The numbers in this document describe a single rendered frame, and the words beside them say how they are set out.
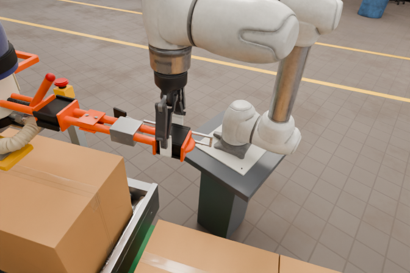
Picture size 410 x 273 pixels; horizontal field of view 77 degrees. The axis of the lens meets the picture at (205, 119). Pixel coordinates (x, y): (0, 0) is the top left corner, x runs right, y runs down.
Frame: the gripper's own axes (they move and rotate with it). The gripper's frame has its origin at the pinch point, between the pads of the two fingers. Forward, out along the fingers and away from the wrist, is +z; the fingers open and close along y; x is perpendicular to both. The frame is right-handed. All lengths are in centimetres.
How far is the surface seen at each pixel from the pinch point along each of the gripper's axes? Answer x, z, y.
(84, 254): -28, 51, 15
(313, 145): 86, 128, -174
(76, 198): -33.2, 32.3, 6.0
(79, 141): -78, 62, -46
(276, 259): 43, 73, -15
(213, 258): 16, 73, -7
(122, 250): -22, 66, 4
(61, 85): -78, 24, -46
